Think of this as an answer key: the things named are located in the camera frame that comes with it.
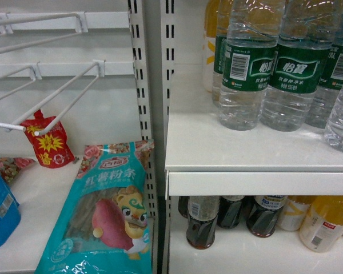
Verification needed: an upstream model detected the teal sweet potato noodle bag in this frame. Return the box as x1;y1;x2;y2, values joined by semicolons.
35;140;154;273

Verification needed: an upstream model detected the white slotted upright post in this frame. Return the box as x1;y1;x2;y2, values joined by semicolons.
127;1;177;217

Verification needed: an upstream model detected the white wire display hook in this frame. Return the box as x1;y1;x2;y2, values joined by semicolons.
0;12;88;54
0;60;105;136

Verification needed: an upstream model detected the floral snack bag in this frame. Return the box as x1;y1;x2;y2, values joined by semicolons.
0;157;35;186

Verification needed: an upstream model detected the water bottle green label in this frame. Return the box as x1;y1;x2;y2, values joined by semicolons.
305;14;343;128
260;1;343;132
219;1;285;131

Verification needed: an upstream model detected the dark tea bottle blue label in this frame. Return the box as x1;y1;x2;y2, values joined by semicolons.
246;195;287;238

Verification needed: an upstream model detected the blue package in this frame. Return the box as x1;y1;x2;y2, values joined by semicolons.
0;175;21;247

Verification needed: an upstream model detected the white wire display hook upper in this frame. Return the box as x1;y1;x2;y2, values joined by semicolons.
0;12;88;54

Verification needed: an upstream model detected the yellow bottle behind water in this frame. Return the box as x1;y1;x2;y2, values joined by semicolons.
202;0;220;92

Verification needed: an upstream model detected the red sauce pouch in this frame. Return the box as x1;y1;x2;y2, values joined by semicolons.
20;110;75;168

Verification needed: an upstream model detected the white shelf board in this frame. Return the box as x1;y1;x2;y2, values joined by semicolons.
165;110;343;196

